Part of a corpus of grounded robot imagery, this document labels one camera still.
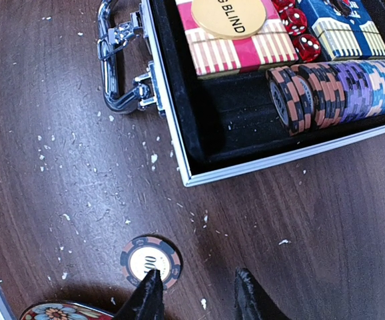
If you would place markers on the red playing card box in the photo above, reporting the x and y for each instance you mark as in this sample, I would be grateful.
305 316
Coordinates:
214 57

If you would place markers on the purple chip stack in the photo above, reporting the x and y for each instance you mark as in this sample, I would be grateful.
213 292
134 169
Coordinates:
357 87

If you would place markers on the yellow big blind button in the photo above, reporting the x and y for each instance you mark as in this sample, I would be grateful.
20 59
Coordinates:
230 19

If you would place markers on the aluminium poker case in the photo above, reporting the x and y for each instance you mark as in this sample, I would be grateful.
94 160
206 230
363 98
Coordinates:
223 126

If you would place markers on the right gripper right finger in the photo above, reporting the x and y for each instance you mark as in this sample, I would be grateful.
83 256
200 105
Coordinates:
251 301

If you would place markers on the blue playing card box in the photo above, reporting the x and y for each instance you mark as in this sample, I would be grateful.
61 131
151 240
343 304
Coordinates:
344 29

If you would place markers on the red floral plate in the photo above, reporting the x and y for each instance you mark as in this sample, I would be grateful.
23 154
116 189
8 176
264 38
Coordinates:
64 311

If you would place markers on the black orange chip stack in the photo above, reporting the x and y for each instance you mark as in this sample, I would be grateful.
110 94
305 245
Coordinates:
307 96

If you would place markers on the red translucent die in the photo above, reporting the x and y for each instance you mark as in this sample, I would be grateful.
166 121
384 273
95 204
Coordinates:
294 20
307 46
283 5

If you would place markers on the black orange poker chip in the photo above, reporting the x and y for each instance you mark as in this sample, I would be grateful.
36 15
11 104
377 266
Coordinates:
148 252

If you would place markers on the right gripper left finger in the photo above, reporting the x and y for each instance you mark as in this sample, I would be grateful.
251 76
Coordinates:
146 302

